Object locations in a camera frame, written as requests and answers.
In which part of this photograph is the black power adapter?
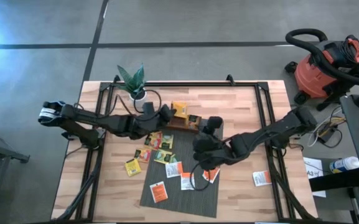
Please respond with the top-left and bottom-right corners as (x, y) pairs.
(317, 126), (337, 144)

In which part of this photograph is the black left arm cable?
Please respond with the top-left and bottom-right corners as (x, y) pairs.
(113, 89), (162, 116)

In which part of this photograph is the black metal rig frame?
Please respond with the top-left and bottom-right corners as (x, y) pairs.
(51, 80), (320, 223)

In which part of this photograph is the orange white tea packet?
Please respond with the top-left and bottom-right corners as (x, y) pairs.
(164, 161), (184, 179)
(202, 167), (221, 184)
(180, 172), (195, 191)
(149, 181), (169, 204)
(252, 170), (273, 187)

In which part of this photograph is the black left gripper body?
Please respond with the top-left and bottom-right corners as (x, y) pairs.
(124, 114), (168, 140)

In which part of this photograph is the brown wooden tea tray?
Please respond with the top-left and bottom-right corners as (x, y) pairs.
(166, 115), (203, 133)

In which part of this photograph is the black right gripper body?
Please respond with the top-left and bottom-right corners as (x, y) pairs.
(192, 133), (230, 171)

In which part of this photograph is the orange red tea packet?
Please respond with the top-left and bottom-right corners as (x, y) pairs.
(134, 148), (152, 164)

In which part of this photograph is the black bar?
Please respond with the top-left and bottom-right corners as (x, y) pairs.
(309, 167), (359, 192)

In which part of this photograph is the white yellow cable bundle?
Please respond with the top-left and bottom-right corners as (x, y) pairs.
(292, 105), (347, 149)

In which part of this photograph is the black metal stand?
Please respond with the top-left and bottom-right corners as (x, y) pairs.
(0, 124), (30, 224)

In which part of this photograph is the white blue wipes canister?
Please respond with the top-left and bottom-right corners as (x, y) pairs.
(329, 156), (359, 174)

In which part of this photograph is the white paper sheet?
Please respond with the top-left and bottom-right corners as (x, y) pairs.
(302, 156), (327, 198)

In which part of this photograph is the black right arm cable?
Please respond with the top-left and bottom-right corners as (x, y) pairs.
(190, 161), (212, 192)

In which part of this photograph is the snake plant in white pot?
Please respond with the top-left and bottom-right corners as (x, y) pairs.
(116, 63), (148, 102)

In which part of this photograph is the grey woven placemat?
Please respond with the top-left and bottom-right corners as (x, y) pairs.
(139, 119), (225, 218)

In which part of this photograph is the orange black shop vacuum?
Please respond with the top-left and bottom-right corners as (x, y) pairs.
(284, 27), (359, 112)

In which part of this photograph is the orange yellow tea packet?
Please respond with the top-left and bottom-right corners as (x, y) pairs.
(171, 101), (189, 119)
(187, 114), (202, 130)
(144, 131), (164, 150)

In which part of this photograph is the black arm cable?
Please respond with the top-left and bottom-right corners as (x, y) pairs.
(113, 89), (162, 116)
(190, 161), (212, 192)

